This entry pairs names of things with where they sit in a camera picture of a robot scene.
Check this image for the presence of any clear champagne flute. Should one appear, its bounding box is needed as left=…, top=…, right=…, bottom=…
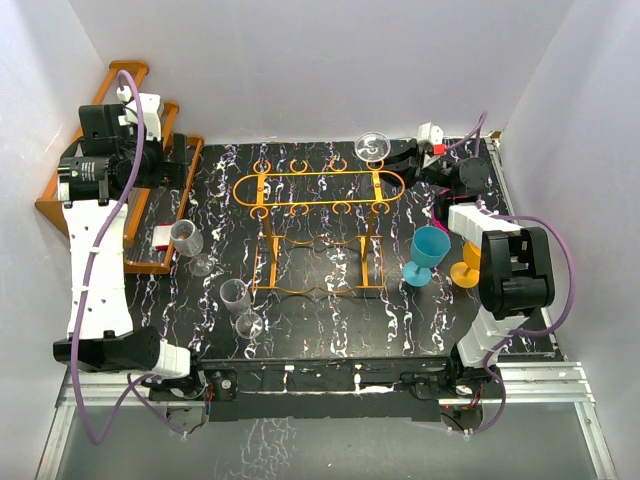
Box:
left=220, top=279, right=264, bottom=340

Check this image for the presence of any orange plastic wine glass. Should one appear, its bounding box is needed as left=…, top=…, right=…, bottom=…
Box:
left=449, top=241, right=481, bottom=289

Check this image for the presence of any gold wire wine glass rack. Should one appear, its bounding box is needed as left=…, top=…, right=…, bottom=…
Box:
left=232, top=158, right=406, bottom=296

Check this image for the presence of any red white small box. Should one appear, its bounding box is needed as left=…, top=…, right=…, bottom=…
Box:
left=151, top=224, right=172, bottom=251

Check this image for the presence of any blue plastic wine glass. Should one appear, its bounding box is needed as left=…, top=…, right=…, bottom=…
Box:
left=402, top=226, right=451, bottom=287

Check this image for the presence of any tall clear wine glass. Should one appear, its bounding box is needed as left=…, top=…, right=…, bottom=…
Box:
left=354, top=132, right=391, bottom=163

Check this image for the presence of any pink plastic wine glass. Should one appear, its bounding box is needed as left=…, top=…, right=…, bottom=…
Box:
left=431, top=189, right=451, bottom=233

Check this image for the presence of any black base bar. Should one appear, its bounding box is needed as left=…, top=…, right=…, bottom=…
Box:
left=151, top=356, right=498, bottom=422

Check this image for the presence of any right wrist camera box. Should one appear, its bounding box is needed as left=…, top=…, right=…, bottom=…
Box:
left=416, top=122, right=446, bottom=168

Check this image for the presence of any short clear wine glass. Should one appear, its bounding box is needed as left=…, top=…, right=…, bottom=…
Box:
left=170, top=219, right=213, bottom=277

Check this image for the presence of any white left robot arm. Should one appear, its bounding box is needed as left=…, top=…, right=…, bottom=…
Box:
left=53, top=94, right=207, bottom=399

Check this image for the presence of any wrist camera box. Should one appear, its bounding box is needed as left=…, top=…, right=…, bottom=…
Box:
left=416, top=122, right=446, bottom=168
left=116, top=86, right=164, bottom=142

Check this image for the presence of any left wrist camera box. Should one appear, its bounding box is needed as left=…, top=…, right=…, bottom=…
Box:
left=116, top=86, right=164, bottom=142

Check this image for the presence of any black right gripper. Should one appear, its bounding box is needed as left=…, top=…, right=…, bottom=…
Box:
left=367, top=141, right=455, bottom=191

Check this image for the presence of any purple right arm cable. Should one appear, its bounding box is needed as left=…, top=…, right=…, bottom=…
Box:
left=444, top=111, right=576, bottom=436

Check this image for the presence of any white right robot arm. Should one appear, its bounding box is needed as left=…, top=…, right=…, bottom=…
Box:
left=381, top=139, right=555, bottom=397

